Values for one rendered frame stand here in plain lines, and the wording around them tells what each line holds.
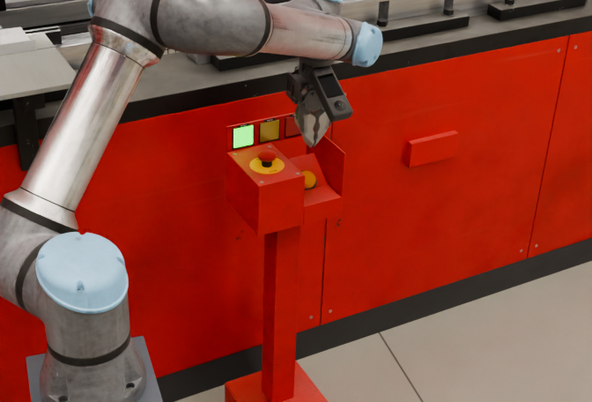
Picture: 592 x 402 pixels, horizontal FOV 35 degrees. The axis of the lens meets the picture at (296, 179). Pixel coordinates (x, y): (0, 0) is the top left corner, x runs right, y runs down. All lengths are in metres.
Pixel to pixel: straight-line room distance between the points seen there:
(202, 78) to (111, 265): 0.89
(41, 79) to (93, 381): 0.68
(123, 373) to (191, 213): 0.87
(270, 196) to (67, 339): 0.71
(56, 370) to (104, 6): 0.52
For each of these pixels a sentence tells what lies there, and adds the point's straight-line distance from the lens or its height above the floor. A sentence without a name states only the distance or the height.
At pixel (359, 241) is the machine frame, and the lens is 2.50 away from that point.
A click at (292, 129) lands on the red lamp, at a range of 2.03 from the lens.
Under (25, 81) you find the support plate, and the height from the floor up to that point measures 1.00.
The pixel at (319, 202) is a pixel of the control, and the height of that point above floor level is 0.70.
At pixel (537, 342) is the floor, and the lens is 2.81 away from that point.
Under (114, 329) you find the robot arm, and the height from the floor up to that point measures 0.91.
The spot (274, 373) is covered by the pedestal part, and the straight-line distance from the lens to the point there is 2.26.
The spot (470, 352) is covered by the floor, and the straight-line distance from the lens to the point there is 2.73.
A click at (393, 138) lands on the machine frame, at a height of 0.64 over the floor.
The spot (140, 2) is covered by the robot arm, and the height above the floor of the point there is 1.27.
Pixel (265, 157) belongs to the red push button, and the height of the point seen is 0.81.
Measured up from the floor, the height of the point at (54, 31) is 1.00.
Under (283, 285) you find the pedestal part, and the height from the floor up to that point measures 0.47.
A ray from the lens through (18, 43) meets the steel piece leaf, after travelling 1.94.
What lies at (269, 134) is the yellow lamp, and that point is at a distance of 2.01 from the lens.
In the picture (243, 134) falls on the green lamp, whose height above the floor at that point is 0.82.
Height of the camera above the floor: 1.73
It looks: 30 degrees down
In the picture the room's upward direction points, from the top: 2 degrees clockwise
